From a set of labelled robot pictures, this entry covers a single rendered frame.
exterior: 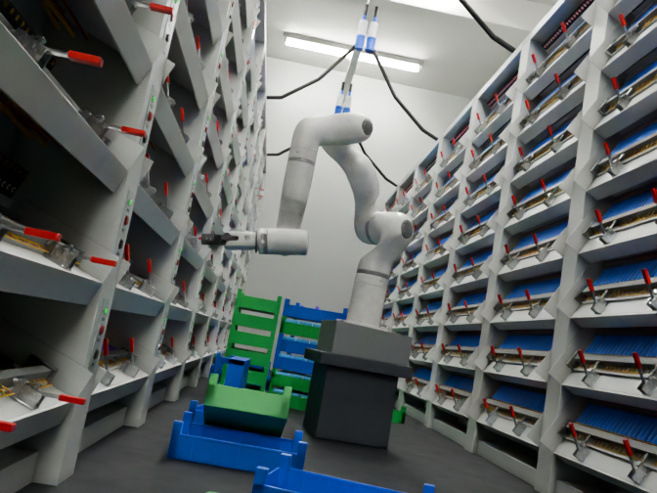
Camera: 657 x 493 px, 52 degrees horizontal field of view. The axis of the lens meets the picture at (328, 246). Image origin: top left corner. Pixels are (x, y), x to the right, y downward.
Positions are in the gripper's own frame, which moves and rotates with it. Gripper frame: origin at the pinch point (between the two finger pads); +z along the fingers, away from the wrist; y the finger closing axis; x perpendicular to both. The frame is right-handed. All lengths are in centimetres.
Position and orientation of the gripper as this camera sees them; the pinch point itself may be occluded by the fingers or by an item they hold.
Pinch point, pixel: (207, 239)
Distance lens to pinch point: 215.1
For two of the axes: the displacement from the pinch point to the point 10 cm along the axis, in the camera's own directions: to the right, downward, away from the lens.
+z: -10.0, -0.3, -0.8
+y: -0.9, 1.3, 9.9
